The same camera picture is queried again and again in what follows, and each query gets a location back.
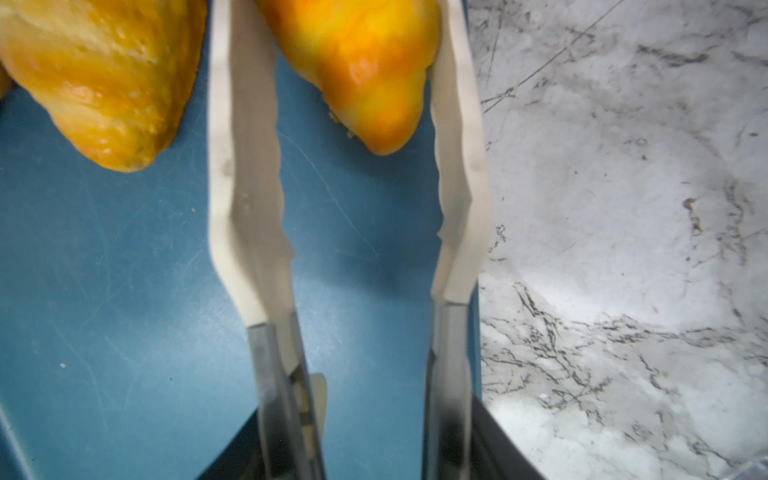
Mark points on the teal rectangular tray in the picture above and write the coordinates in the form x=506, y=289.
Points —
x=123, y=356

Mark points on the cream serving tongs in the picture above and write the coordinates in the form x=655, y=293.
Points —
x=252, y=255

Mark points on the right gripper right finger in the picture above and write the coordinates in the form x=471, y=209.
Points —
x=493, y=456

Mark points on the fake croissant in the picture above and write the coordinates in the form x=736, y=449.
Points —
x=369, y=59
x=114, y=76

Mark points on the fake croissant top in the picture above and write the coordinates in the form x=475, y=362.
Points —
x=369, y=59

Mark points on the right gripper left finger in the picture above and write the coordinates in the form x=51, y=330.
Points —
x=242, y=458

